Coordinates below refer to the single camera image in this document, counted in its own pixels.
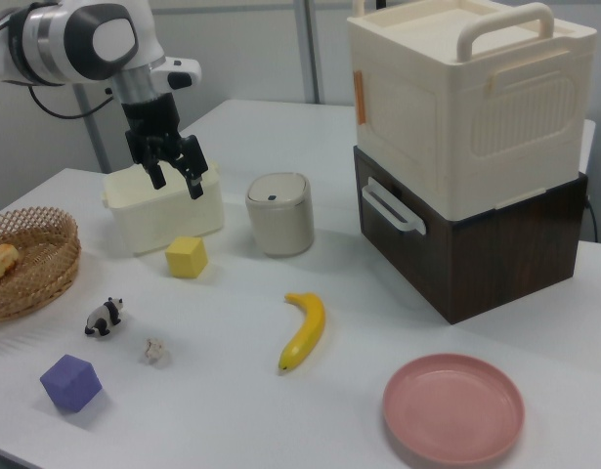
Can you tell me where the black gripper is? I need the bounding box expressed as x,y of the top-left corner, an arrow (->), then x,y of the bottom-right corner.
120,92 -> 208,201

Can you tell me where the beige small trash can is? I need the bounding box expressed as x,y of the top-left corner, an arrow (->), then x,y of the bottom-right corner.
244,171 -> 316,259

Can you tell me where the cream open plastic bin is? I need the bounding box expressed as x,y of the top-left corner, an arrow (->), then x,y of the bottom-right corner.
101,159 -> 227,256

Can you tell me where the yellow foam cube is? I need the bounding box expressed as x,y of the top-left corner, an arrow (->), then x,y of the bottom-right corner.
164,235 -> 210,280

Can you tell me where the toy panda figurine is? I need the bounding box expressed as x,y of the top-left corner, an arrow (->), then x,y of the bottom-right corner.
83,296 -> 126,338

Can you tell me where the woven wicker basket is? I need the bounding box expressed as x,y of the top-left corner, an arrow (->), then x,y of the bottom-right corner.
0,206 -> 82,323

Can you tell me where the yellow toy banana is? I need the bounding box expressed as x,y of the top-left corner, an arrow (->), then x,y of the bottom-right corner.
278,291 -> 327,377

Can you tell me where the purple foam cube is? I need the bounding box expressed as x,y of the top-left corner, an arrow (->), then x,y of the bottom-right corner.
39,354 -> 105,415

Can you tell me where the dark wood drawer box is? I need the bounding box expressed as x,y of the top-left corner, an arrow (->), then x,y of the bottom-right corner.
352,145 -> 589,325

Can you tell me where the pink plastic plate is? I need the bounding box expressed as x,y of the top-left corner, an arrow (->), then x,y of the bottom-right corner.
381,354 -> 527,466

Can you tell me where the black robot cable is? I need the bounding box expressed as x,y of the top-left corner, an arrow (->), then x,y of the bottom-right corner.
28,83 -> 116,120

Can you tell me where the cream storage box with handle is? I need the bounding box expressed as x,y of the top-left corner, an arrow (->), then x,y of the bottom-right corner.
345,0 -> 599,220

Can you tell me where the black power cable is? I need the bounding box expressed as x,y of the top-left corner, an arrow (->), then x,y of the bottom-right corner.
584,193 -> 600,243

